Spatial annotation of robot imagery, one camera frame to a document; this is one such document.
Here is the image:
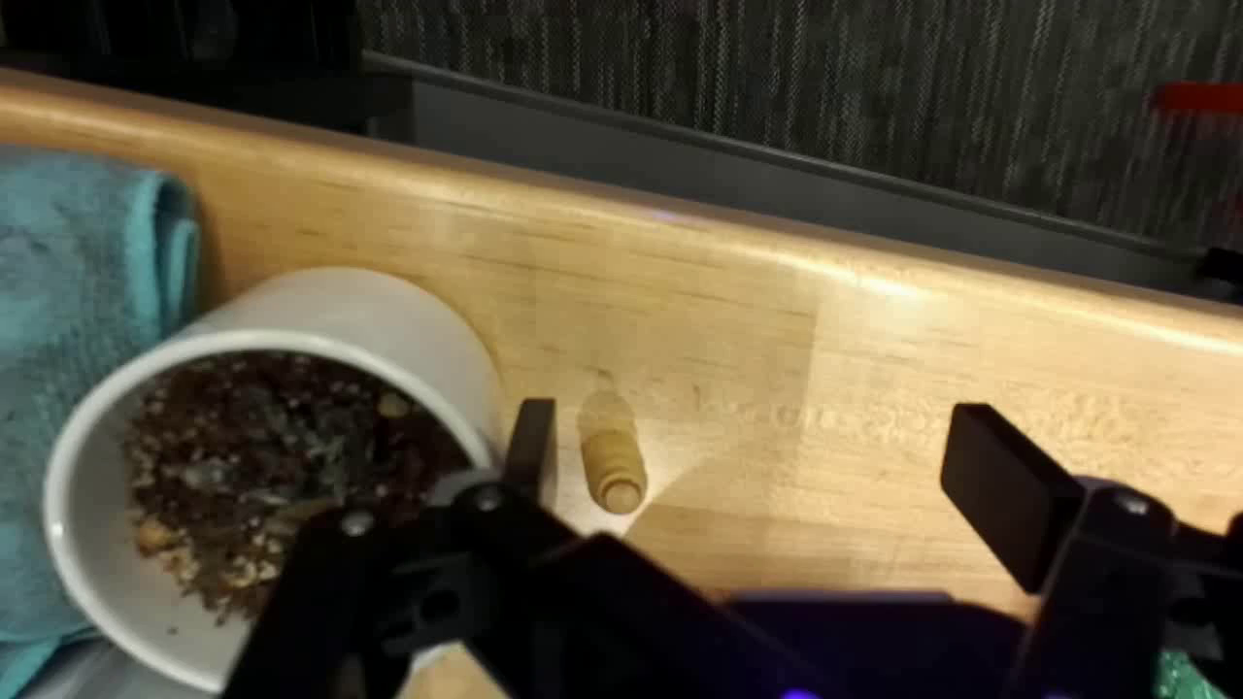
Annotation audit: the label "small wine cork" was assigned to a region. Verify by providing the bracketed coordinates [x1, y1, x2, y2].
[574, 381, 655, 516]

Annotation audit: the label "white ramekin with dark contents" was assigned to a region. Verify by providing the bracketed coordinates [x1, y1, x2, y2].
[39, 265, 506, 693]

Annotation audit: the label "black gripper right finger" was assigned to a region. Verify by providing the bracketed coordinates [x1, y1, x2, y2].
[938, 398, 1243, 699]

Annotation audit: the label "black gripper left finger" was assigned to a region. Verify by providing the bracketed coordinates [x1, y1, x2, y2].
[222, 394, 809, 699]

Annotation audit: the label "teal folded cloth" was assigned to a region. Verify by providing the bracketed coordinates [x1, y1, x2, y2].
[0, 150, 205, 699]

